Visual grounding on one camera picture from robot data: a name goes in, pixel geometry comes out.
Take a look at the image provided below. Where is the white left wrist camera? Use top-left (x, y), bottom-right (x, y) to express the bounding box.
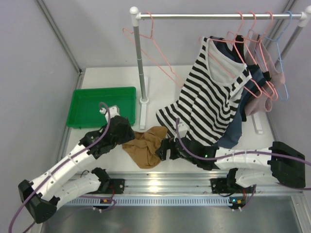
top-left (100, 105), bottom-right (120, 121)

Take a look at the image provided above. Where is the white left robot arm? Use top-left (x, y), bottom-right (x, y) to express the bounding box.
top-left (18, 116), bottom-right (135, 223)

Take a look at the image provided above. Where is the metal clothes rack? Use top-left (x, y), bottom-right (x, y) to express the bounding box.
top-left (129, 6), bottom-right (311, 129)

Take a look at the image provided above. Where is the green plastic tray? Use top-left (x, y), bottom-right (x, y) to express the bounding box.
top-left (67, 86), bottom-right (136, 129)

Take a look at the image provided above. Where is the black white striped tank top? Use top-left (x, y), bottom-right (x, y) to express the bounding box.
top-left (156, 37), bottom-right (252, 146)

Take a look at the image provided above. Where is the navy blue tank top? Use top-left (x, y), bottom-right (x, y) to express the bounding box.
top-left (214, 37), bottom-right (251, 149)

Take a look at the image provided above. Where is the pink hanger with striped top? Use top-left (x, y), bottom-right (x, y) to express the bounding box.
top-left (210, 11), bottom-right (262, 99)

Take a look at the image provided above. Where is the dusty pink tank top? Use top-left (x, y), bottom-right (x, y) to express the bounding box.
top-left (244, 33), bottom-right (285, 116)

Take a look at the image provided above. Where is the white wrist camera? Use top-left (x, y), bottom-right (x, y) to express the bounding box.
top-left (174, 122), bottom-right (188, 141)
top-left (100, 105), bottom-right (120, 121)

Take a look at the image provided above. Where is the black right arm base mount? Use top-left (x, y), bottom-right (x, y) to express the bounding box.
top-left (210, 178), bottom-right (243, 194)

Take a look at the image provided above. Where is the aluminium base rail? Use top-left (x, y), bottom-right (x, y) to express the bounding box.
top-left (38, 171), bottom-right (302, 207)

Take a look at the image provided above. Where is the pink wire hanger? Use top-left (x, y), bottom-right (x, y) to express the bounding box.
top-left (122, 12), bottom-right (185, 87)

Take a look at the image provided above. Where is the tan tank top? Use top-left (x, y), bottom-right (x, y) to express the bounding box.
top-left (122, 126), bottom-right (168, 169)

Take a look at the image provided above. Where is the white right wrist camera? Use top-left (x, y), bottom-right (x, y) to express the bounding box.
top-left (174, 122), bottom-right (188, 141)

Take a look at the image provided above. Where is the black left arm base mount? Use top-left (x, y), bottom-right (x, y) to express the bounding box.
top-left (88, 179), bottom-right (125, 195)

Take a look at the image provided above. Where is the pink hanger with navy top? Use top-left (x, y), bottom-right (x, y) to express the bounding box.
top-left (227, 12), bottom-right (275, 99)

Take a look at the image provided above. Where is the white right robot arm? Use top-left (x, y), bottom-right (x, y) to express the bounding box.
top-left (156, 138), bottom-right (307, 193)

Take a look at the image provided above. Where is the light blue wire hanger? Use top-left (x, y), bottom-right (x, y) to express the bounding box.
top-left (255, 11), bottom-right (293, 101)

